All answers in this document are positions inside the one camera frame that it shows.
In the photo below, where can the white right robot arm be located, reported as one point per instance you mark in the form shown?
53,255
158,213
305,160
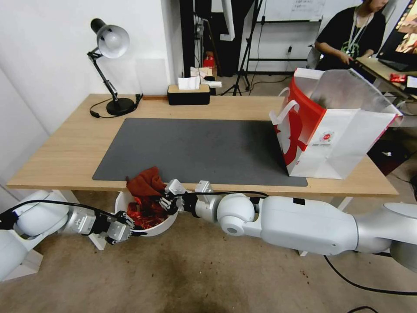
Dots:
293,221

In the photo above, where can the black computer monitor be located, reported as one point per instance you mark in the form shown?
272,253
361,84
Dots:
399,32

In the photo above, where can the white tissue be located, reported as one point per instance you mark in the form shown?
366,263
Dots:
188,83

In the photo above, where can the red shrimp pile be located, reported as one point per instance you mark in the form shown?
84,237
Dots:
145,218

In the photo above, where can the wooden side desk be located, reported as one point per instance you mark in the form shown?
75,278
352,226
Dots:
374,70

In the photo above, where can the black desk lamp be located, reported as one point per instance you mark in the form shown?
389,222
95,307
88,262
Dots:
112,40

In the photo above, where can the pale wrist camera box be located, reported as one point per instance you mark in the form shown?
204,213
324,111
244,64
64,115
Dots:
174,187
119,232

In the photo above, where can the white red takeout bag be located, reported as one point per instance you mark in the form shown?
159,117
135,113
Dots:
325,143

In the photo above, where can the black keyboard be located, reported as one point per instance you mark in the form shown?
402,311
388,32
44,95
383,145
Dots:
394,64

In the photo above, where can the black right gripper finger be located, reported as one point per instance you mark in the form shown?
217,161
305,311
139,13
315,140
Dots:
167,196
165,205

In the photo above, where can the wooden table with white legs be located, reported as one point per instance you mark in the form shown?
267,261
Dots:
65,156

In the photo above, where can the black tissue box wooden lid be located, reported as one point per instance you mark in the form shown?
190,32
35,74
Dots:
189,96

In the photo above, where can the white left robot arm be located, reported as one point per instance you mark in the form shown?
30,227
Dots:
36,218

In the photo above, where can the white tissue pack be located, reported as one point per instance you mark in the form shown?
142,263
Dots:
199,72

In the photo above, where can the white round container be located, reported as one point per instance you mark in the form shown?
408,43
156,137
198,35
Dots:
163,225

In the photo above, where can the whiteboard on stand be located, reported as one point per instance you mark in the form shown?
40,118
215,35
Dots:
293,9

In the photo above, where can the red-brown towel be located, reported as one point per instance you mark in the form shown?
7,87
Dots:
146,182

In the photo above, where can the grey desk mat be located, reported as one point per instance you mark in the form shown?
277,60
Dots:
195,150

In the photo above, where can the person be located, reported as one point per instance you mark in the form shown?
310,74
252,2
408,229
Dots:
345,29

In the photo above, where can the red snack packet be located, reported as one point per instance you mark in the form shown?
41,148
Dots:
398,78

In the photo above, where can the black tripod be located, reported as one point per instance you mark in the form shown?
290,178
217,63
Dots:
242,65

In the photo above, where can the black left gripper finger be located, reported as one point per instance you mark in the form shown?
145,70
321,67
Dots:
138,233
127,220

